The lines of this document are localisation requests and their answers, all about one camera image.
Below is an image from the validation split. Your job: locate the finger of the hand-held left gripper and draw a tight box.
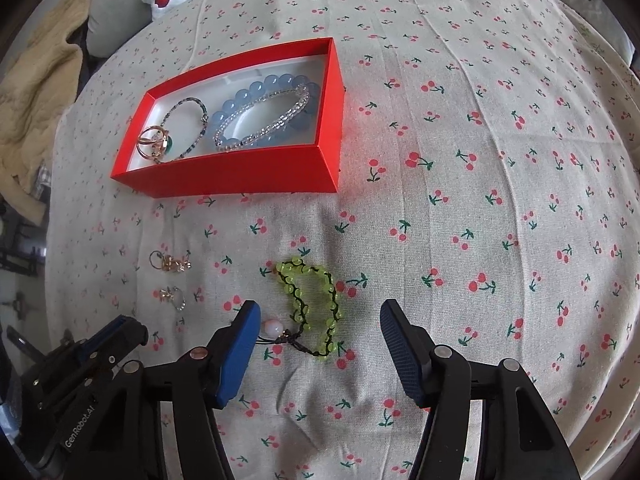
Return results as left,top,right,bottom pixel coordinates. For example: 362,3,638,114
70,314,149,363

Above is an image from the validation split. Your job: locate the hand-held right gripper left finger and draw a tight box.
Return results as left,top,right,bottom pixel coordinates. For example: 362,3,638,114
118,300,262,480

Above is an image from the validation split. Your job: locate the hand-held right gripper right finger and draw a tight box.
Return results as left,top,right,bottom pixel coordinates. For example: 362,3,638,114
379,298,584,480

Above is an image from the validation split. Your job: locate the green bead bracelet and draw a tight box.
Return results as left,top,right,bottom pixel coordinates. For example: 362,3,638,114
255,256,347,360

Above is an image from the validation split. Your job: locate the red cardboard box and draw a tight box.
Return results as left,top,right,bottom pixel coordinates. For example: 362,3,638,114
110,37,347,195

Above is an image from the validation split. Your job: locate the cherry print cloth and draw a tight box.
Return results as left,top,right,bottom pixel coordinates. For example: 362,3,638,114
44,0,640,480

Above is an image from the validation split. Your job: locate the beige blanket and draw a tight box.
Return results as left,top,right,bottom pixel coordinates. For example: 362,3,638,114
0,0,90,224

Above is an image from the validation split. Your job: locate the grey pillow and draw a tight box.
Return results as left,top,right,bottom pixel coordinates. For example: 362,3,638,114
87,0,152,59

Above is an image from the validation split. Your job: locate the gold ring with charms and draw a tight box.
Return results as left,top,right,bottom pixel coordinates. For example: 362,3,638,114
148,251,194,274

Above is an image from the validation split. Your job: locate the gold ring with green stone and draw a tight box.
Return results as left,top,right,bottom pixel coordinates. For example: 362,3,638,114
151,131,175,163

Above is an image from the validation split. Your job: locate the plain gold ring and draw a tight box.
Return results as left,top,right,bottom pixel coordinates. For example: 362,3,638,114
137,126,166,157

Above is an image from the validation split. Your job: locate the thin dark bead bracelet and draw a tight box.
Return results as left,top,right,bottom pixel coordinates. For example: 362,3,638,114
159,97,209,164

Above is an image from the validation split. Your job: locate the clear bead bracelet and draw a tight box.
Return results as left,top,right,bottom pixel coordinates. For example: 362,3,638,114
213,85,311,151

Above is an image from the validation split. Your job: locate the blue bead bracelet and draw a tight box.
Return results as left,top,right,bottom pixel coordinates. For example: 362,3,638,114
206,74,322,150

